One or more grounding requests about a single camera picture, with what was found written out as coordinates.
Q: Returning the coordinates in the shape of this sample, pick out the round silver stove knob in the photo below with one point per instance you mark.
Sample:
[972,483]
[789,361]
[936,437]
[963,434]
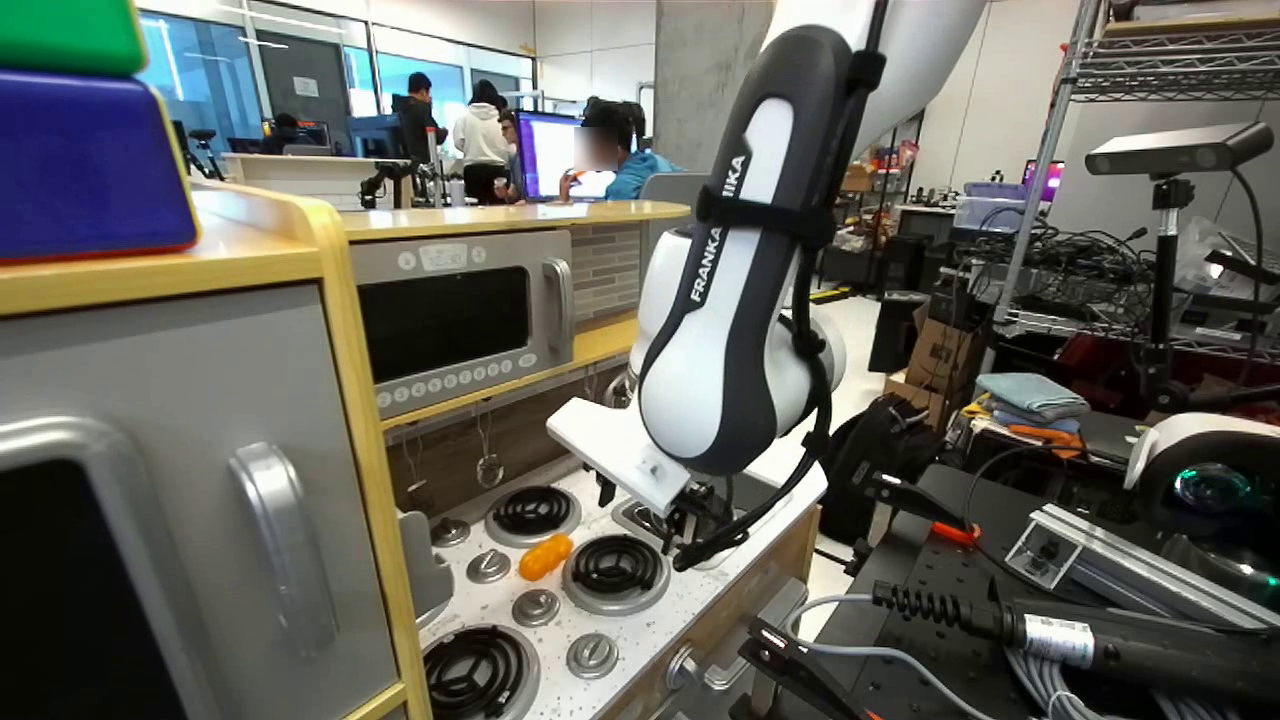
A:
[589,652]
[488,565]
[451,530]
[539,608]

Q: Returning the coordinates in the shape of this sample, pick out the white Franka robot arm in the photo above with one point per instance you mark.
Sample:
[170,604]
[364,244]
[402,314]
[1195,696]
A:
[720,332]

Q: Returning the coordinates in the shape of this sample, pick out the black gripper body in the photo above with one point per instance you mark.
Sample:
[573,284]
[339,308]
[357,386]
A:
[704,498]

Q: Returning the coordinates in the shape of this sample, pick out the blue block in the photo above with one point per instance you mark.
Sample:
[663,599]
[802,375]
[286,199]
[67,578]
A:
[82,165]

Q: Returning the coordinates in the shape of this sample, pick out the seated person in background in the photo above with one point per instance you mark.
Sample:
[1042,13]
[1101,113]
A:
[286,130]

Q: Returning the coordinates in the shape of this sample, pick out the small hanging metal hook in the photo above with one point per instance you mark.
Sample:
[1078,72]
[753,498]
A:
[486,460]

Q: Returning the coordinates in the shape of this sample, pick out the person in blue shirt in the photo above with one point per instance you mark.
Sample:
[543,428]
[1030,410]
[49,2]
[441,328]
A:
[620,163]

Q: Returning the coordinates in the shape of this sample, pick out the brown cardboard box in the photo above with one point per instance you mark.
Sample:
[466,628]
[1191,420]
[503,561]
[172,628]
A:
[946,359]

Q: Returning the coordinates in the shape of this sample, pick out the person in dark clothes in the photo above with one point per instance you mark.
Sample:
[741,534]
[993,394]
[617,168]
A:
[417,122]

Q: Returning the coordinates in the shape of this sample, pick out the silver toy microwave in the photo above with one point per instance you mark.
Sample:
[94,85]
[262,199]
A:
[455,321]

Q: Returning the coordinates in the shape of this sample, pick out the white round device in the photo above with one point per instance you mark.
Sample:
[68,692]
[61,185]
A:
[1200,447]

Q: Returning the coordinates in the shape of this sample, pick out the black clamp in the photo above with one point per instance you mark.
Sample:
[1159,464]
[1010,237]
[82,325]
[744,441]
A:
[786,664]

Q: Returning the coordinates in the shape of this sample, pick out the silver toy faucet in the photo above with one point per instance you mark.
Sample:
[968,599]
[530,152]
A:
[620,391]

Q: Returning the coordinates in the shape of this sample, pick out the green block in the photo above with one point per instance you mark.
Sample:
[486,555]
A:
[67,32]

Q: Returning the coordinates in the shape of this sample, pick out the black bag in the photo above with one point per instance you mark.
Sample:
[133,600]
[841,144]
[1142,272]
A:
[875,464]

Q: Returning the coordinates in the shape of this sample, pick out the white flat wrist plate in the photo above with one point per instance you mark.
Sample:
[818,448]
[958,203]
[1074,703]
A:
[613,447]

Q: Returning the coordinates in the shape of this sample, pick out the blue cloth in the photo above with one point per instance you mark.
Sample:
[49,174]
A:
[1032,399]

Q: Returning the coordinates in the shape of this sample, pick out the black coil stove burner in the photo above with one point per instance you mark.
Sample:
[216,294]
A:
[617,572]
[478,675]
[535,515]

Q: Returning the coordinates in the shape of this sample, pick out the lit computer monitor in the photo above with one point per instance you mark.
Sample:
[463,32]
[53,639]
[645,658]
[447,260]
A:
[546,152]

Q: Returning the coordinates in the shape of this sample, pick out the aluminium extrusion rail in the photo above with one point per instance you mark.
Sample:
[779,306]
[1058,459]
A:
[1134,561]

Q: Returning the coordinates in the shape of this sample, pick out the white background desk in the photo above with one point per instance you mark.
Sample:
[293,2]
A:
[305,174]

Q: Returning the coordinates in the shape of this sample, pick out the small orange toy object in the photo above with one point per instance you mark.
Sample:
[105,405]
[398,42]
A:
[546,558]

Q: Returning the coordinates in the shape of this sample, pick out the person in white shirt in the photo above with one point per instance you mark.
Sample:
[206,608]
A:
[483,142]

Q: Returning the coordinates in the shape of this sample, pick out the grey stereo camera bar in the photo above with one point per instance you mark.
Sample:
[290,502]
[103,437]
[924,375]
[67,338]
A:
[1175,151]

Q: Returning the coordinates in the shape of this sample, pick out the wooden toy kitchen unit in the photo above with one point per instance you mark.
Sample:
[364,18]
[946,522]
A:
[363,402]

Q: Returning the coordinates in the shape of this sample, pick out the blue plastic bin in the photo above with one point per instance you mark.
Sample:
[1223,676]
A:
[993,204]

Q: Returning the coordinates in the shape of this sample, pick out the orange clamp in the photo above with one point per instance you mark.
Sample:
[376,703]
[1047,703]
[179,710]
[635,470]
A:
[955,534]

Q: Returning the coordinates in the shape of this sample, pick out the black camera stand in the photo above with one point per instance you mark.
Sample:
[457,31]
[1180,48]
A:
[1170,265]

